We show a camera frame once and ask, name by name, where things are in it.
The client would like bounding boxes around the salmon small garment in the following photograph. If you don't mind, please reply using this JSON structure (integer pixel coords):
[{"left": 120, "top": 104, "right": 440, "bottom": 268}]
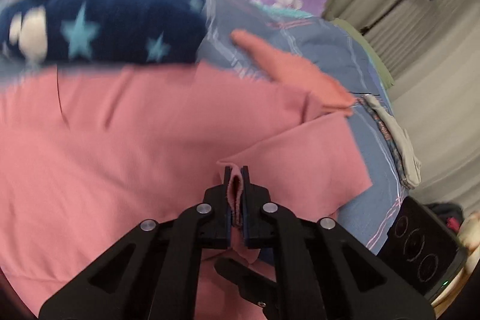
[{"left": 230, "top": 29, "right": 356, "bottom": 116}]

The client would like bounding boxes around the pink garment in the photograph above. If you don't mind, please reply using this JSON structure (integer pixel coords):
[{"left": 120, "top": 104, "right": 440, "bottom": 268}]
[{"left": 1, "top": 63, "right": 372, "bottom": 313}]

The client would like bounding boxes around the blue plaid bedspread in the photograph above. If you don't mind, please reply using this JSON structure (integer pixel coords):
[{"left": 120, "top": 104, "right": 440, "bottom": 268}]
[{"left": 1, "top": 0, "right": 407, "bottom": 253}]

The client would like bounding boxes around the beige window curtain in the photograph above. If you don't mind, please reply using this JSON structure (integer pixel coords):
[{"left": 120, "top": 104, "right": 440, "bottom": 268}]
[{"left": 326, "top": 0, "right": 479, "bottom": 211}]

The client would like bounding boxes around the green pillow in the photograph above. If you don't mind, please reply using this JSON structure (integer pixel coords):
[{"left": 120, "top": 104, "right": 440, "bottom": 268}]
[{"left": 332, "top": 18, "right": 395, "bottom": 90}]

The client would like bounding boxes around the cream peach blanket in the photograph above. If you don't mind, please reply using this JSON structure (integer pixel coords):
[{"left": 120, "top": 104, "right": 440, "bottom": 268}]
[{"left": 432, "top": 211, "right": 479, "bottom": 318}]

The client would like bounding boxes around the beige folded garment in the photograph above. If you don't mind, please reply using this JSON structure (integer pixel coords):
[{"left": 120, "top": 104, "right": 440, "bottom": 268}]
[{"left": 358, "top": 94, "right": 422, "bottom": 189}]

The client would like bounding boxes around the navy star fleece garment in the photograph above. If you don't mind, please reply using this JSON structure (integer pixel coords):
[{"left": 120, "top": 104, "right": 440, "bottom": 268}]
[{"left": 1, "top": 0, "right": 207, "bottom": 67}]

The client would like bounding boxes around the dark clothes pile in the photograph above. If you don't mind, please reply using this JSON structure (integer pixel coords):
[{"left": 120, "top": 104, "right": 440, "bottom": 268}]
[{"left": 426, "top": 202, "right": 465, "bottom": 235}]

